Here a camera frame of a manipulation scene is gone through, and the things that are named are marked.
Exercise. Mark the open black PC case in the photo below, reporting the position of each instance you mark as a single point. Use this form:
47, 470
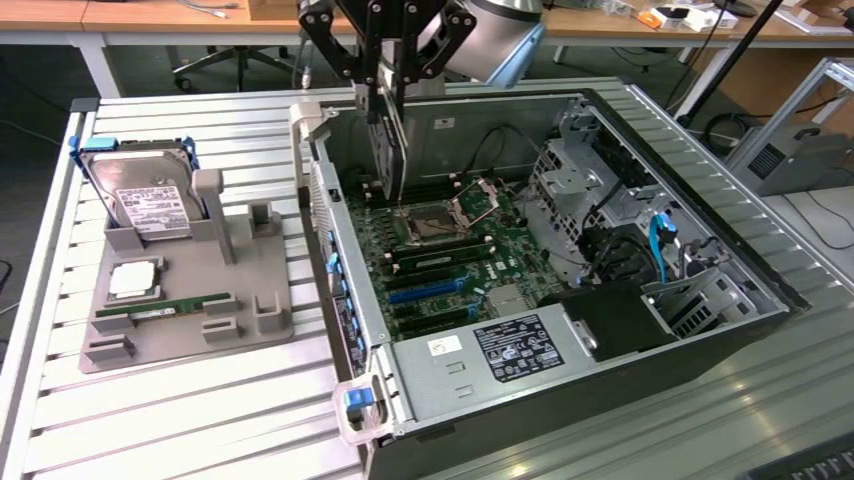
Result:
701, 360

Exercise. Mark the pale corner bracket blue clip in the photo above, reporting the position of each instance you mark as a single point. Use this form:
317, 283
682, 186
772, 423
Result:
357, 400

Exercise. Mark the silver chipset heatsink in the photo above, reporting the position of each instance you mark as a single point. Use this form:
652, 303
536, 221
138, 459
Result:
509, 301

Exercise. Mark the cluttered wooden desk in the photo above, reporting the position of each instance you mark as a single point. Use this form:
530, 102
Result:
601, 22

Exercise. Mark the green motherboard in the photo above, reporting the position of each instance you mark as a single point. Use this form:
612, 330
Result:
514, 260

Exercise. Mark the silver metal drive cage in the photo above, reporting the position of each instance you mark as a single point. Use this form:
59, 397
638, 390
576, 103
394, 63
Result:
601, 185

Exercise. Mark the orange and white device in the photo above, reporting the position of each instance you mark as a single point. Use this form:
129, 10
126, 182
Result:
650, 19

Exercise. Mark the hard disk in blue caddy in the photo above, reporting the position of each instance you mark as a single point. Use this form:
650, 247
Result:
147, 195

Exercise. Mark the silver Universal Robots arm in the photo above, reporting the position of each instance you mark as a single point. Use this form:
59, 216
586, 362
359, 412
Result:
494, 35

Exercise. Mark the open metal socket cover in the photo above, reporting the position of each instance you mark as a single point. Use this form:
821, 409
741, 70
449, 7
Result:
477, 202

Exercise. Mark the perforated silver disk bay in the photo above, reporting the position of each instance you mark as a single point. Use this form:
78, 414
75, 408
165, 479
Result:
701, 305

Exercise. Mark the black labelled RAM stick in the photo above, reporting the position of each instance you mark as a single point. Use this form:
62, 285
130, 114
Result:
441, 260

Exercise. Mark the pale plastic corner bracket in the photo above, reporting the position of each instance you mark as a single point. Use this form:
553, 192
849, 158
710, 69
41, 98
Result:
310, 120

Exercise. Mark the aluminium profile frame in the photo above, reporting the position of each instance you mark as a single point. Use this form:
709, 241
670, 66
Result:
824, 75

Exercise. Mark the black round stand base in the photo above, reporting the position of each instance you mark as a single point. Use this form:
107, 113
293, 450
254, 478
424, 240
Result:
734, 6

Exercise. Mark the blue expansion slot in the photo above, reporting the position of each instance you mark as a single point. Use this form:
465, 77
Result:
428, 292

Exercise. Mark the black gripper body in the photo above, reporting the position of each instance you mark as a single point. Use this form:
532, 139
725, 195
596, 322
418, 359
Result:
394, 5

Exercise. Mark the black tripod pole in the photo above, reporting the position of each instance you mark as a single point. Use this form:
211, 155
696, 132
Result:
728, 60

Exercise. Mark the wooden desk with white legs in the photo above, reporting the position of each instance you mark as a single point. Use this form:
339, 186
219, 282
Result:
54, 15

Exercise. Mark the silver CPU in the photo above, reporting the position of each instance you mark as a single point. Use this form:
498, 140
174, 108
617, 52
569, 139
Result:
134, 278

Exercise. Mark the grey metal equipment box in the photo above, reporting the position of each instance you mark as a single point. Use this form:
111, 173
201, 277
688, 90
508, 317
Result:
801, 160

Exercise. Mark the green RAM stick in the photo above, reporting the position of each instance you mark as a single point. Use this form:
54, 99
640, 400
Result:
167, 306

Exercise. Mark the white carton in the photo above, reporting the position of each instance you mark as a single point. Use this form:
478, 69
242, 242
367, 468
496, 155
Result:
710, 20

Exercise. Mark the small cardboard box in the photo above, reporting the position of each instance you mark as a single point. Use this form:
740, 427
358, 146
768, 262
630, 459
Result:
274, 9

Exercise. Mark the black expansion slot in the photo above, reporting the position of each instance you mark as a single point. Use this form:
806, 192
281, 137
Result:
434, 322
421, 281

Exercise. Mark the grey plastic parts rack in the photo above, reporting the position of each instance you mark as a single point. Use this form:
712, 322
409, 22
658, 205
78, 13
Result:
181, 280

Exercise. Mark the graphics card with black fan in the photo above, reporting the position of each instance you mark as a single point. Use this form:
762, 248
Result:
390, 150

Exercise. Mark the black keyboard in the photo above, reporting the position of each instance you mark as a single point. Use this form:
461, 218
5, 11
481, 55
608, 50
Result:
821, 467

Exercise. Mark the black plastic air shroud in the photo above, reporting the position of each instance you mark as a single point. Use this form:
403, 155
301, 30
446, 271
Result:
614, 320

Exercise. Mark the large brown cardboard panel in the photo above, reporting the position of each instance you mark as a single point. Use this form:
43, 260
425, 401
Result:
768, 75

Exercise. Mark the black office chair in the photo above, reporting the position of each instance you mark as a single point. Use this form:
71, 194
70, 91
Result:
239, 65

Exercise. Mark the grey power supply unit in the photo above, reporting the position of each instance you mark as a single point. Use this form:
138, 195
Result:
454, 370

